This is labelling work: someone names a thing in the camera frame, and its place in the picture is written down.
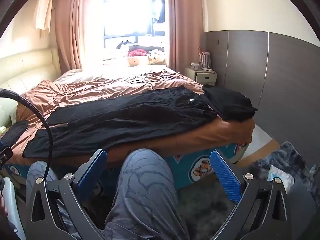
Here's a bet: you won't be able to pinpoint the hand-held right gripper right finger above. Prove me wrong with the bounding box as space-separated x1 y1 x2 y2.
209 150 295 240

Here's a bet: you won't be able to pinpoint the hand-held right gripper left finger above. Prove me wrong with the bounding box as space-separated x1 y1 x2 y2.
25 149 108 240

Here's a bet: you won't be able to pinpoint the folded black pants stack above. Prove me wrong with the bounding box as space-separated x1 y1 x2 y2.
201 84 258 123

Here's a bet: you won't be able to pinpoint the dark grey shaggy rug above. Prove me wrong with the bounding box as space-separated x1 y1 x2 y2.
175 170 240 240

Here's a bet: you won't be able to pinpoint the white blue plastic packet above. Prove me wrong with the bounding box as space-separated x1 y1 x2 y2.
266 165 295 188

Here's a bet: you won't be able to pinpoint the person's right leg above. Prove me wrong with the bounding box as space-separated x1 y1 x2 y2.
102 148 190 240

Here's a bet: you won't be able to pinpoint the blue grey fluffy rug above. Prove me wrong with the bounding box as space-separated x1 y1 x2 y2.
247 141 313 180

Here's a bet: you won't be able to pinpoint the small black cloth piece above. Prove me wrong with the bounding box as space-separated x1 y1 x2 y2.
0 120 29 148

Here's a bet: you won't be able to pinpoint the cream nightstand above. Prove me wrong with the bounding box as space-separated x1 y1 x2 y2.
184 66 217 85

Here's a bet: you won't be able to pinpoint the cream bed sheet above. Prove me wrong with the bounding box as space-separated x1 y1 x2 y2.
54 64 180 84

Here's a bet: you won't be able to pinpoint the bear print pillow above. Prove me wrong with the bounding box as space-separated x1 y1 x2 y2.
104 55 165 67

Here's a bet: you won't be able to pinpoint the cream padded headboard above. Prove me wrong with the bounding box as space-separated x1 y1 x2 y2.
0 46 62 130

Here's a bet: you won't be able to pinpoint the red cloth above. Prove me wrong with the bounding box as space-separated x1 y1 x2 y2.
127 49 148 58

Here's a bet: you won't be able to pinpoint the cow print pillow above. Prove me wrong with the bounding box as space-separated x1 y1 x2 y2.
147 47 165 62

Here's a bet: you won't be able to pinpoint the dark framed window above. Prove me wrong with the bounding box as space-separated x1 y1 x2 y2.
85 0 170 67

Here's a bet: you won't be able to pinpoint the pink curtain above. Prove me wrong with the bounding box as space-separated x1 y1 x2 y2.
167 0 208 74
54 0 87 75

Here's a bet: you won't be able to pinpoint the white hanging cloth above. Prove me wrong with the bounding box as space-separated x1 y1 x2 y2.
32 0 54 32

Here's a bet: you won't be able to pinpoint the hanging black clothes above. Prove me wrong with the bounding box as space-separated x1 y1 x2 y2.
146 0 167 37

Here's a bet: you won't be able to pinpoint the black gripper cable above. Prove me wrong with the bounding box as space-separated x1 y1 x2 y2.
0 88 54 180

